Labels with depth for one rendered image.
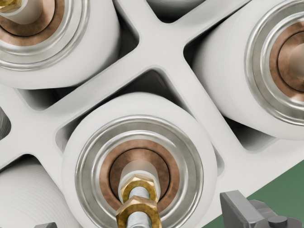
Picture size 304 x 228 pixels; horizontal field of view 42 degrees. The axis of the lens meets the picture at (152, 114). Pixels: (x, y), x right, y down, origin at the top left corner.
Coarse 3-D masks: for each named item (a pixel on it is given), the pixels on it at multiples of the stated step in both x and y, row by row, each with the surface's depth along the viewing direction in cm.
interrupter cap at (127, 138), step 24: (120, 120) 23; (144, 120) 23; (96, 144) 23; (120, 144) 23; (144, 144) 23; (168, 144) 23; (192, 144) 23; (96, 168) 23; (120, 168) 23; (168, 168) 23; (192, 168) 23; (96, 192) 23; (168, 192) 23; (192, 192) 23; (96, 216) 23; (168, 216) 23
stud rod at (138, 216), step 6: (132, 192) 19; (138, 192) 19; (144, 192) 19; (132, 216) 16; (138, 216) 15; (144, 216) 15; (132, 222) 15; (138, 222) 15; (144, 222) 15; (150, 222) 16
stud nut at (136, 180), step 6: (132, 180) 20; (138, 180) 20; (144, 180) 20; (150, 180) 20; (126, 186) 20; (132, 186) 20; (138, 186) 20; (144, 186) 20; (150, 186) 20; (126, 192) 20; (150, 192) 20; (156, 192) 20; (126, 198) 20; (150, 198) 20; (156, 198) 20
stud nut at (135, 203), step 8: (128, 200) 16; (136, 200) 16; (144, 200) 16; (152, 200) 17; (120, 208) 16; (128, 208) 16; (136, 208) 16; (144, 208) 16; (152, 208) 16; (120, 216) 16; (128, 216) 16; (152, 216) 16; (120, 224) 16; (152, 224) 16; (160, 224) 16
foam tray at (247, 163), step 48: (144, 0) 30; (240, 0) 30; (144, 48) 30; (192, 48) 41; (0, 96) 30; (48, 96) 38; (96, 96) 30; (192, 96) 30; (0, 144) 30; (48, 144) 30; (240, 144) 31; (288, 144) 31
